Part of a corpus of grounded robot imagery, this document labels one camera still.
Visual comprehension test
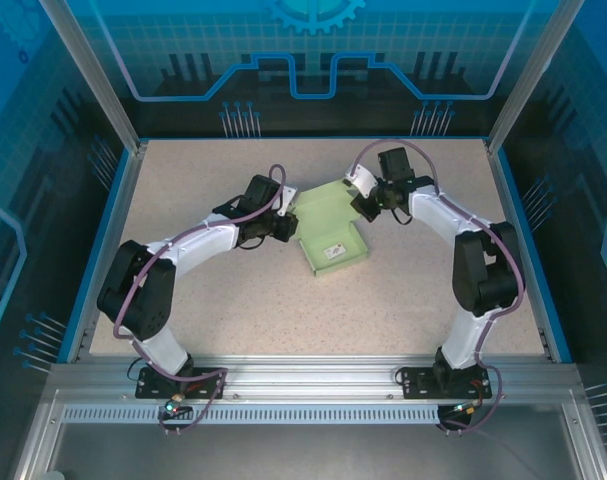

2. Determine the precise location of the light green paper box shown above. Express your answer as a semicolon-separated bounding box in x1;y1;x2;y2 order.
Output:
290;180;372;276

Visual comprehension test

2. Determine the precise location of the blue table edge strip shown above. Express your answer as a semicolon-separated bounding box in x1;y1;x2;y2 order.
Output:
496;147;575;364
56;148;133;364
136;132;490;143

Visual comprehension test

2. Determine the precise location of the small black LED module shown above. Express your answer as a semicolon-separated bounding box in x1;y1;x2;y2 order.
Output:
440;397;487;421
157;393;194;419

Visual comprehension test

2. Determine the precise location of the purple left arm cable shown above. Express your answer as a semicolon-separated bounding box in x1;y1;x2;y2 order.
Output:
112;163;290;437

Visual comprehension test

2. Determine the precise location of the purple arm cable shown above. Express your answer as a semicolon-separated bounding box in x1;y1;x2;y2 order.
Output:
351;138;528;437
112;163;290;437

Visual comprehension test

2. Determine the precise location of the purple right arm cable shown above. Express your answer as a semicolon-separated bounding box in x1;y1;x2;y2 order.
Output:
351;138;528;437

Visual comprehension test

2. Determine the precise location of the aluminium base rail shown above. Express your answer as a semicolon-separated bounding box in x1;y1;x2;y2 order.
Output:
47;353;582;402

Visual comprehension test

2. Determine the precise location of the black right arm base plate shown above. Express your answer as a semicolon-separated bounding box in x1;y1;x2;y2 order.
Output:
398;366;495;401

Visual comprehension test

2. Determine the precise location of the aluminium frame post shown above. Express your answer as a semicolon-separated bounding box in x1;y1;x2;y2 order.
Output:
36;0;150;156
484;0;587;155

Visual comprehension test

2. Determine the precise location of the slotted grey cable duct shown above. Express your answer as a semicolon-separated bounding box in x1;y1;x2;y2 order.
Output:
61;403;443;426

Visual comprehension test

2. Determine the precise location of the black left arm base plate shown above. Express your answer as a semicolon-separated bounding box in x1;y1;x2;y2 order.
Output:
134;367;230;402

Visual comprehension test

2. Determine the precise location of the aluminium lower frame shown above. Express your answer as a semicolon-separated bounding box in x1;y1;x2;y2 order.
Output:
12;389;607;480

